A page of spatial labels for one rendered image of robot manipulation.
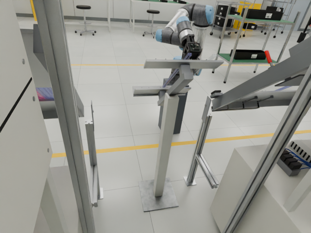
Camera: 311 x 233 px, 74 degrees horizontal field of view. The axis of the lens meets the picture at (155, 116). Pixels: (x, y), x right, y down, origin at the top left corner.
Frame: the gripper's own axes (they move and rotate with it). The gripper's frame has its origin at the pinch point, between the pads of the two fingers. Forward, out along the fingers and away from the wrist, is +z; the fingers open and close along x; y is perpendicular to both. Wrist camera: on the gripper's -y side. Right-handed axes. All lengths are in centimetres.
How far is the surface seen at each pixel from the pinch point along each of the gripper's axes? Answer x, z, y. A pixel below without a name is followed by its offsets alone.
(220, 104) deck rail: 19.3, 10.3, -15.4
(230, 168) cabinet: 20, 45, -24
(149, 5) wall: 107, -554, -377
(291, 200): 21, 63, 8
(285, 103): 72, 8, -23
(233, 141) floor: 80, 8, -104
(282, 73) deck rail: 19.9, 20.1, 27.5
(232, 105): 32.5, 7.4, -22.5
